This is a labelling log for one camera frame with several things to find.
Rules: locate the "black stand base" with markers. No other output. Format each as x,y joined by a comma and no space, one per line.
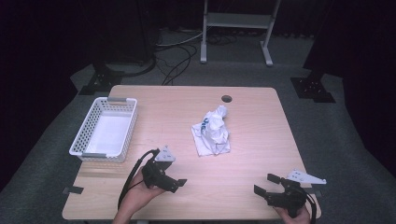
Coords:
311,88
102,79

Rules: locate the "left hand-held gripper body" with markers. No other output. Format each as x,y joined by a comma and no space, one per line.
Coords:
155,177

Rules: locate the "white t-shirt with blue print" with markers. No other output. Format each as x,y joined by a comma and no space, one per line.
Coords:
214,130

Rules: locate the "white metal stand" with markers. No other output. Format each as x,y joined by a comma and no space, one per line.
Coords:
236,20

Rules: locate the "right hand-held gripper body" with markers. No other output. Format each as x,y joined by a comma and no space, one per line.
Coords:
291,197

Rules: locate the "white perforated plastic basket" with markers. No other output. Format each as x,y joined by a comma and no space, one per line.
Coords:
106,133

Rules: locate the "black table edge tab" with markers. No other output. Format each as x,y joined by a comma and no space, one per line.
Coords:
73,190

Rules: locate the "person's right hand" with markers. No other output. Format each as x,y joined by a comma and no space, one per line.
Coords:
294,219

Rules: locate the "person's left hand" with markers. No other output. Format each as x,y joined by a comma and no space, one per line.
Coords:
138,194

